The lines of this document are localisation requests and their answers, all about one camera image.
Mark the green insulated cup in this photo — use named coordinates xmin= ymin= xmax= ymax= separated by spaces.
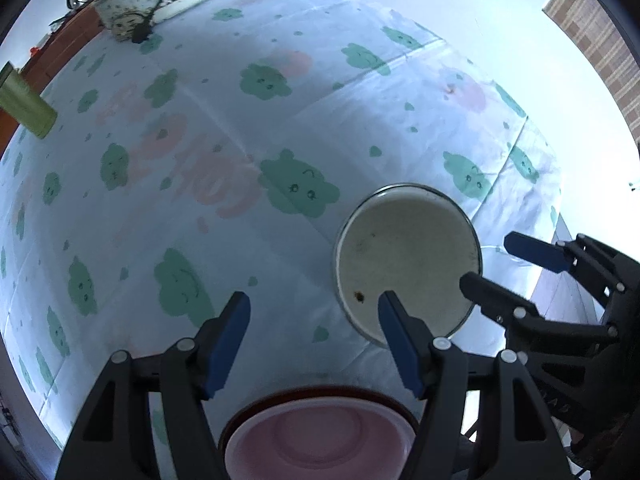
xmin=0 ymin=61 xmax=57 ymax=139

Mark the cloud printed tablecloth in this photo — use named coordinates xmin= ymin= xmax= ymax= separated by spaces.
xmin=0 ymin=0 xmax=566 ymax=480

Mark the brown wooden cabinet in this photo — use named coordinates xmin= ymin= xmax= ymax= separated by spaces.
xmin=0 ymin=5 xmax=108 ymax=158

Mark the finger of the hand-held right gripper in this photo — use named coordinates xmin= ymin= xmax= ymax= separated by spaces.
xmin=459 ymin=272 xmax=619 ymax=344
xmin=504 ymin=231 xmax=629 ymax=297

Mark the red bowl with white inside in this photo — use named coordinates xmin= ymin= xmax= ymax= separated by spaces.
xmin=218 ymin=385 xmax=420 ymax=480

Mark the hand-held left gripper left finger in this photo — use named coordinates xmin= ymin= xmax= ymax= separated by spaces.
xmin=52 ymin=291 xmax=251 ymax=480

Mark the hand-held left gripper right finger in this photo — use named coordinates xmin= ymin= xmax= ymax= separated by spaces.
xmin=378 ymin=290 xmax=571 ymax=480

